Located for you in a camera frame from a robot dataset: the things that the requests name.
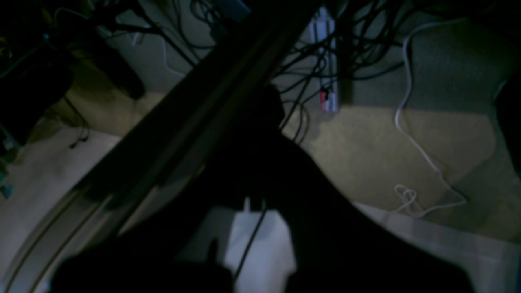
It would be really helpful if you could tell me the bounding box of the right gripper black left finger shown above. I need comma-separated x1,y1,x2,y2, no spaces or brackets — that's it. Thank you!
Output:
51,245,234,293

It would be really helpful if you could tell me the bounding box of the white cable on floor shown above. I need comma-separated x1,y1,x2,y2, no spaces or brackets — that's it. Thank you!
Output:
393,18,468,218

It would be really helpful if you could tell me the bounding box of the white power strip on floor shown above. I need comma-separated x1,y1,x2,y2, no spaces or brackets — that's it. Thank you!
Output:
309,6,340,113

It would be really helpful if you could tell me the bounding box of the dark metal frame beam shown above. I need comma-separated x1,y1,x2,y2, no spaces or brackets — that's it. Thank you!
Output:
56,0,321,239

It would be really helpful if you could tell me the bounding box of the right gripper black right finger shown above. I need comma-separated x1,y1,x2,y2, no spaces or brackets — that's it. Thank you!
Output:
204,89,474,293

